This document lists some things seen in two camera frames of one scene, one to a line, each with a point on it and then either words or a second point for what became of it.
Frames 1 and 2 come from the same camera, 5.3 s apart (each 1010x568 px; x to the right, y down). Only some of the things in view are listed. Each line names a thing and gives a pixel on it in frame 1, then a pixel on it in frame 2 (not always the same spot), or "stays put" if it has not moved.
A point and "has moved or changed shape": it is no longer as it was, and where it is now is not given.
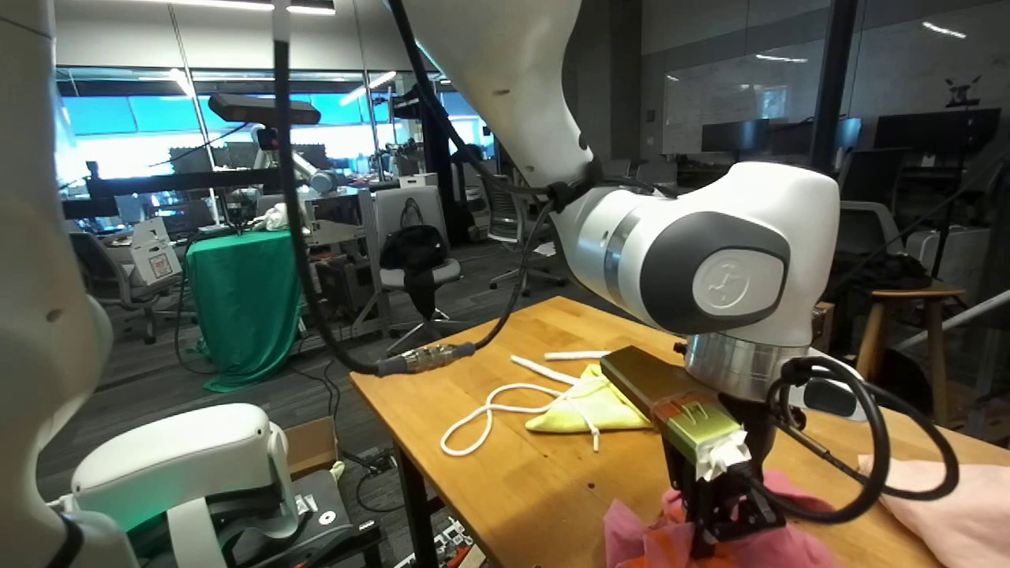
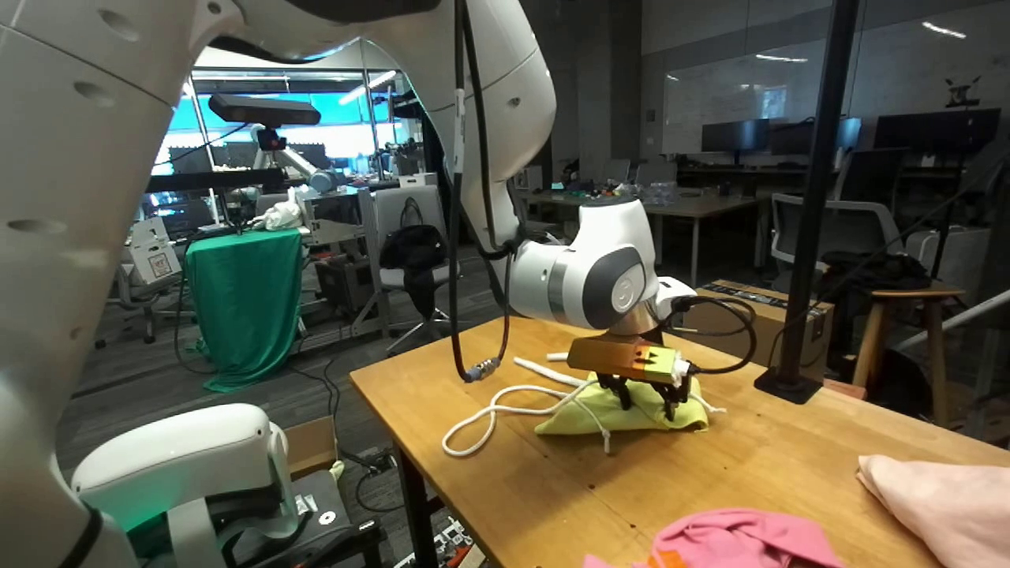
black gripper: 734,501 → 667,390
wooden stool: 935,318 stays put
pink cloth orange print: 657,533 has moved or changed shape
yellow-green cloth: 588,404 stays put
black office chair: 414,257 stays put
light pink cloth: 961,528 stays put
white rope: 565,378 → 535,412
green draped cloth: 247,305 stays put
